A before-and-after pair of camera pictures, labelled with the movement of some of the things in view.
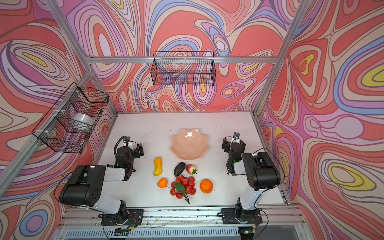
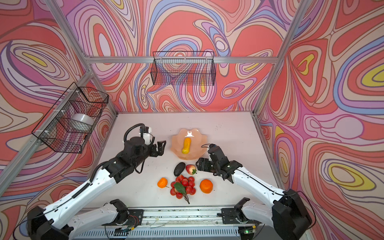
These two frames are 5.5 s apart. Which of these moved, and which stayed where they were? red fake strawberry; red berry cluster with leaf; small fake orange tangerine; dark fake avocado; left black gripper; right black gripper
Moved: left black gripper; right black gripper
Stayed: red fake strawberry; red berry cluster with leaf; dark fake avocado; small fake orange tangerine
